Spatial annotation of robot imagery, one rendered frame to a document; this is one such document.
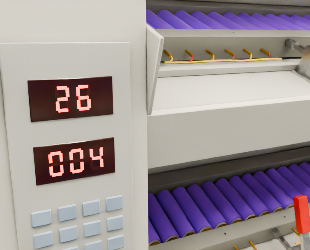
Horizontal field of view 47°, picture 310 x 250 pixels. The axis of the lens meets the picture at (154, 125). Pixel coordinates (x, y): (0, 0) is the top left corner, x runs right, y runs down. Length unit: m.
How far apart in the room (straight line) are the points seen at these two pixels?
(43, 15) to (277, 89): 0.19
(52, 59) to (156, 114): 0.07
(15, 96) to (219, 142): 0.15
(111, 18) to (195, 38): 0.12
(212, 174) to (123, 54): 0.28
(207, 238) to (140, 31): 0.23
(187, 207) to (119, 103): 0.23
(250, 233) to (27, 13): 0.31
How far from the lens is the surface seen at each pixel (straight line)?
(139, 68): 0.22
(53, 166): 0.21
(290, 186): 0.50
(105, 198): 0.23
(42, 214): 0.22
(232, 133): 0.27
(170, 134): 0.24
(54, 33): 0.20
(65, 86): 0.20
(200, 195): 0.43
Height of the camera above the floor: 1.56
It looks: 13 degrees down
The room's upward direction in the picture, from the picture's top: straight up
